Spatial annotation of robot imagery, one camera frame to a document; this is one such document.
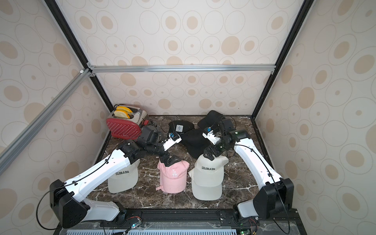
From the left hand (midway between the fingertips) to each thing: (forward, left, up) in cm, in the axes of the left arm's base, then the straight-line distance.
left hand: (179, 151), depth 72 cm
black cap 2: (+46, -23, -23) cm, 56 cm away
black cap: (+19, -9, -21) cm, 30 cm away
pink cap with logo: (-8, +4, -15) cm, 17 cm away
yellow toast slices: (+31, +39, -3) cm, 50 cm away
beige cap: (-4, -16, -17) cm, 23 cm away
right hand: (+4, -16, -6) cm, 18 cm away
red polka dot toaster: (+25, +35, -7) cm, 44 cm away
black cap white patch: (+31, +2, -18) cm, 36 cm away
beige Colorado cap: (-13, -14, -23) cm, 30 cm away
